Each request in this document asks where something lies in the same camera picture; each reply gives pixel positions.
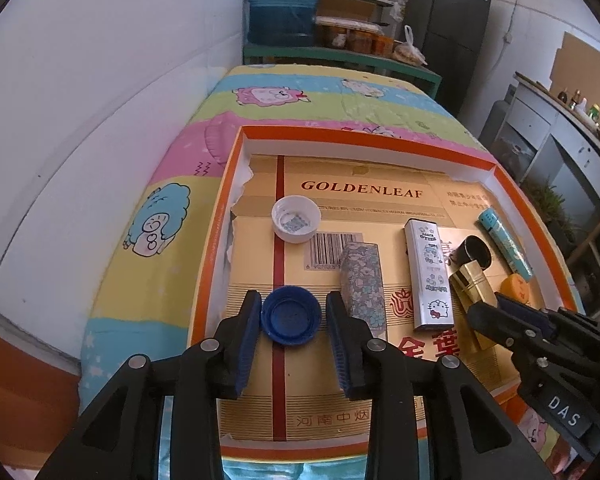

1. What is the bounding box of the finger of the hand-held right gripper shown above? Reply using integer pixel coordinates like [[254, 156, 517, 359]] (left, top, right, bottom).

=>
[[495, 292, 561, 339], [467, 300, 544, 356]]

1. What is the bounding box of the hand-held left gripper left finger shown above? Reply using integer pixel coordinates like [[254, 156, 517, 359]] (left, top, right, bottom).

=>
[[35, 290, 263, 480]]

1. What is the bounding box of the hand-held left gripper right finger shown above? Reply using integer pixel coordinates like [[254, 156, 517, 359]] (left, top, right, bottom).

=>
[[326, 291, 553, 480]]

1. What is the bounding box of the gold rectangular box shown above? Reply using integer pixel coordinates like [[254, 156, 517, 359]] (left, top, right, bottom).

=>
[[449, 262, 499, 353]]

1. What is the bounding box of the blue bottle cap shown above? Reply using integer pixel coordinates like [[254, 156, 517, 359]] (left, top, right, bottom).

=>
[[261, 286, 324, 347]]

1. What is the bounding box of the black bottle cap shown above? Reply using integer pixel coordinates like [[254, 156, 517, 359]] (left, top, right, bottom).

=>
[[452, 236, 492, 270]]

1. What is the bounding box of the teal cylindrical tube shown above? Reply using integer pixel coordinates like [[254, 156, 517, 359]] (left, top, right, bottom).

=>
[[477, 207, 534, 282]]

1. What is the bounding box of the silver cartoon tin case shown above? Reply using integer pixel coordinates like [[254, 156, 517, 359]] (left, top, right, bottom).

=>
[[404, 218, 451, 332]]

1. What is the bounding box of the orange-rimmed cardboard box tray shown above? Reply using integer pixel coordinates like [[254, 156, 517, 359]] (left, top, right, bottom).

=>
[[185, 125, 588, 463]]

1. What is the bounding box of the white bottle cap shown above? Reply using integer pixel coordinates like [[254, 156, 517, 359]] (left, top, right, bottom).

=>
[[271, 195, 322, 244]]

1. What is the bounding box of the small orange cap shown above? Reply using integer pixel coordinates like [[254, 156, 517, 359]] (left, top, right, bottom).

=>
[[500, 274, 531, 306]]

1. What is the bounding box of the floral patterned small box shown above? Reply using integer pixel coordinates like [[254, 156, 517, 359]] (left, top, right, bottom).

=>
[[339, 241, 389, 343]]

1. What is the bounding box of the potted green plant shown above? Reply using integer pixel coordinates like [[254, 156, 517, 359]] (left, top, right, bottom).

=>
[[522, 180, 581, 226]]

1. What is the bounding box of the brown cardboard liner sheet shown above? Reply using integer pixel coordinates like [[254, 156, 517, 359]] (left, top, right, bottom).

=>
[[220, 155, 521, 443]]

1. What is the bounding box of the grey kitchen counter cabinet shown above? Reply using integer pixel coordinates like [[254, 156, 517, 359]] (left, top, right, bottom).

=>
[[490, 72, 600, 241]]

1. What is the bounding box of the cartoon printed blanket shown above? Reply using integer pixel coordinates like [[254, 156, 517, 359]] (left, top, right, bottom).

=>
[[77, 62, 600, 480]]

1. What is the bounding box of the row of condiment bottles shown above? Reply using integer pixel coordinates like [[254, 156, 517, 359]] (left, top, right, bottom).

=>
[[557, 87, 600, 136]]

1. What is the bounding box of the red-brown wooden door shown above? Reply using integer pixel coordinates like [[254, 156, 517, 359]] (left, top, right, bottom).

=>
[[0, 300, 83, 472]]

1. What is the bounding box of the plastic bag with food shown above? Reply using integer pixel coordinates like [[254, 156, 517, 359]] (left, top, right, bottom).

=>
[[392, 25, 428, 66]]

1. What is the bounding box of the dark grey refrigerator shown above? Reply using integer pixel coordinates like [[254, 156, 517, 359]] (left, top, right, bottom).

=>
[[405, 0, 493, 116]]

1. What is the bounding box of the green metal table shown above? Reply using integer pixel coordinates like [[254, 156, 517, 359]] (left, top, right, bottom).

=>
[[242, 42, 443, 101]]

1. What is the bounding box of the row of food jars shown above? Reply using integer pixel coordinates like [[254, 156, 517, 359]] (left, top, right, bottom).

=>
[[315, 17, 396, 56]]

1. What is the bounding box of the cardboard box on shelf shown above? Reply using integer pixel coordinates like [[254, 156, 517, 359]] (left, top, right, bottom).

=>
[[317, 0, 378, 19]]

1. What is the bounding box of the blue water jug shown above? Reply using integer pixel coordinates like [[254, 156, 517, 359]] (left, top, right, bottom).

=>
[[247, 0, 323, 48]]

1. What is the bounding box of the cardboard sheet on wall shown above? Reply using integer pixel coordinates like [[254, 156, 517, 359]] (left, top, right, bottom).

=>
[[550, 31, 600, 111]]

